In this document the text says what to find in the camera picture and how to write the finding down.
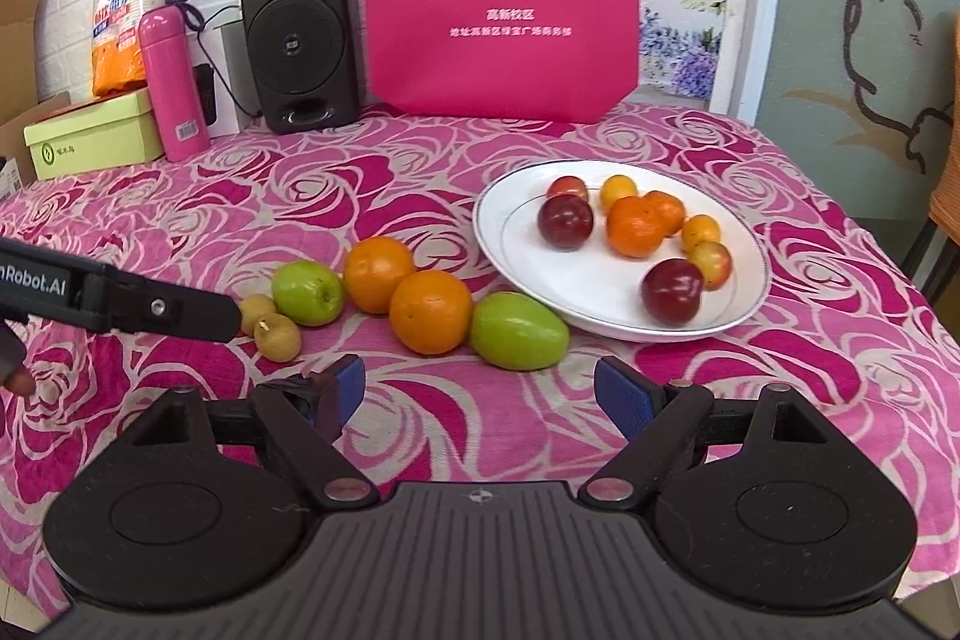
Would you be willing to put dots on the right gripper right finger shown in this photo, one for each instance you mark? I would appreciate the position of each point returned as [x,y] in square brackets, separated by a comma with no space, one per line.
[661,425]

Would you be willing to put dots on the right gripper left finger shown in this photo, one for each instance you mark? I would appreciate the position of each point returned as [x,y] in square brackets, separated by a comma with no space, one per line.
[300,419]

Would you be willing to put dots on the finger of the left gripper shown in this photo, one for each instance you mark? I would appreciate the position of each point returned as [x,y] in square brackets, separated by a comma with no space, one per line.
[135,304]

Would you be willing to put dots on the small brown fruit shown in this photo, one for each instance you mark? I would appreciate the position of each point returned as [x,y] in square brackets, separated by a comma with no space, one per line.
[253,309]
[277,338]

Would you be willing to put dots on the large orange front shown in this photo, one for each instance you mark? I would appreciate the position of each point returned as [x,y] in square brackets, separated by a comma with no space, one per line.
[430,312]

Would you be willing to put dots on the large orange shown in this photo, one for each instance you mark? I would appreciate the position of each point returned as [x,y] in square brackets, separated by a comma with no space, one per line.
[373,270]
[430,312]

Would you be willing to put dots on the large orange back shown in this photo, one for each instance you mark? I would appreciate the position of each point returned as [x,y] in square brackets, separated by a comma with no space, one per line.
[373,270]

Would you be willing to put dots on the yellow-red plum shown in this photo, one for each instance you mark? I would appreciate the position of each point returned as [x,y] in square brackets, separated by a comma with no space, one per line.
[714,262]

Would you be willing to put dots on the orange tangerine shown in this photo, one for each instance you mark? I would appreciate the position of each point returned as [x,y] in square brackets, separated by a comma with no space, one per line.
[634,228]

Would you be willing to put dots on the small yellow-orange kumquat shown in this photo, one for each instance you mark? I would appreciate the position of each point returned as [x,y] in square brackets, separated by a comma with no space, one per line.
[698,229]

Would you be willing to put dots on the small mandarin orange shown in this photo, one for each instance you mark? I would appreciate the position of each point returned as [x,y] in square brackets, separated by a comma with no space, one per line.
[670,209]

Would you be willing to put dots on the dark red plum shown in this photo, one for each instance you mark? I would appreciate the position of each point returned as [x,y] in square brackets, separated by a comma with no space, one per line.
[565,221]

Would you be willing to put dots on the yellow orange fruit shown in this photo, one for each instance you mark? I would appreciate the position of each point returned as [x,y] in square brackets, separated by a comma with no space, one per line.
[615,188]

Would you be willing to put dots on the person left hand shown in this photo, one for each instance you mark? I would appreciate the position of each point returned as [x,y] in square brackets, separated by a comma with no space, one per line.
[13,374]

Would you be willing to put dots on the green apple left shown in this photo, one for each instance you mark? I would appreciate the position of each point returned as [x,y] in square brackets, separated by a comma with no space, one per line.
[309,293]

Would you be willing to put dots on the green apple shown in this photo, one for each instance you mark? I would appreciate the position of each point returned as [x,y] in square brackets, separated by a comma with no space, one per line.
[515,332]
[309,293]

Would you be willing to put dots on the white round plate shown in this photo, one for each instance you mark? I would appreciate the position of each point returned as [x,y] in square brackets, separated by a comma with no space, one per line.
[594,288]

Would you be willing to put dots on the light green box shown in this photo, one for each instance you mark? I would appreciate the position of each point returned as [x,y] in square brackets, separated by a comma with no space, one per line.
[114,132]

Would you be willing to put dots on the green apple right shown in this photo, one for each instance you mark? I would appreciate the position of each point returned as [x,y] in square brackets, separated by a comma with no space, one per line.
[515,332]

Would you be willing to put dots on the pink rose tablecloth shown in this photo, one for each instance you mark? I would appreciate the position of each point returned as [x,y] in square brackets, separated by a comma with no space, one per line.
[842,324]

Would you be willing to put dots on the white box behind thermos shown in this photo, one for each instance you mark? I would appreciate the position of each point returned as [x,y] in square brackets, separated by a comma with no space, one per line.
[222,73]

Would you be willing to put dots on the pink thermos bottle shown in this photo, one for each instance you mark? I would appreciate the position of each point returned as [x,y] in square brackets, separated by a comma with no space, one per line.
[171,83]

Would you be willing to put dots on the cardboard box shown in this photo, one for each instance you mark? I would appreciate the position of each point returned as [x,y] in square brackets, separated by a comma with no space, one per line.
[20,107]

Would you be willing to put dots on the black speaker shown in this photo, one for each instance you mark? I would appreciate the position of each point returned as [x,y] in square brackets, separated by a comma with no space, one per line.
[303,64]

